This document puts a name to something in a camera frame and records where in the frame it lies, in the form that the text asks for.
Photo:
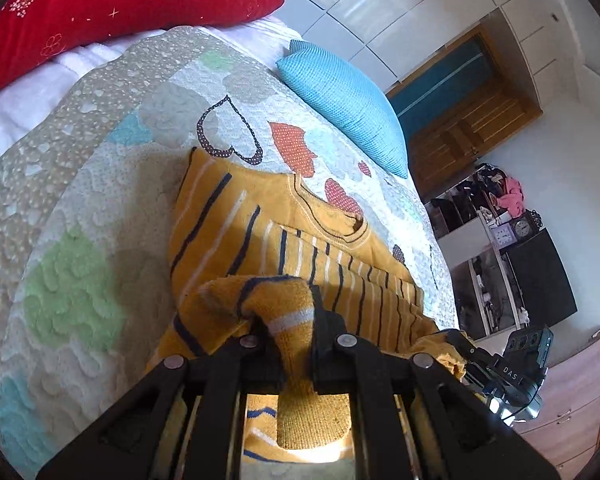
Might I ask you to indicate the purple square clock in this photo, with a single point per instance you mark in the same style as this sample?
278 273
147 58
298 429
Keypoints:
503 235

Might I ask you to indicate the yellow striped knit sweater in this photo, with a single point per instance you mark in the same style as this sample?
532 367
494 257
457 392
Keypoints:
248 245

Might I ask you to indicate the white shelf unit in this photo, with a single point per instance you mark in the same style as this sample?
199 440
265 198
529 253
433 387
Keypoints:
487 299

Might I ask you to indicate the white glossy wardrobe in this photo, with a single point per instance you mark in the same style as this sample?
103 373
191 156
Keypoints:
389 39

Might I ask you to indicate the patchwork quilted bedspread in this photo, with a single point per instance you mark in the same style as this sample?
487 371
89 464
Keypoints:
86 212

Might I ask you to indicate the pink clothes pile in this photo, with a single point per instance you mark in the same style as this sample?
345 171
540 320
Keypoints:
513 198

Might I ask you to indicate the round dark clock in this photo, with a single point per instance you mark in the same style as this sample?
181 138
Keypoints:
522 228

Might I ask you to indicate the wooden door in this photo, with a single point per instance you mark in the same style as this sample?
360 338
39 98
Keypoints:
442 152

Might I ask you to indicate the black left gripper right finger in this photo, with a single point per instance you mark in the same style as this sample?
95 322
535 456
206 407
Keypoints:
411 418

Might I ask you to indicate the turquoise pillow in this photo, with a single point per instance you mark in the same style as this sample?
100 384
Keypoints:
348 99

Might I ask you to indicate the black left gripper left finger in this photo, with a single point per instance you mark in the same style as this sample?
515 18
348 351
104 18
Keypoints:
184 420

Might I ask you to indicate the wooden drawer cabinet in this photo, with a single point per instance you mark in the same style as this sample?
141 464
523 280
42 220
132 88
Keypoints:
567 430

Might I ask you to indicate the teal curtain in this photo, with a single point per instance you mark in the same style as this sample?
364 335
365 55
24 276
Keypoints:
444 85

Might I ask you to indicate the black television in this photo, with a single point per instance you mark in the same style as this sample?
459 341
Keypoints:
542 280

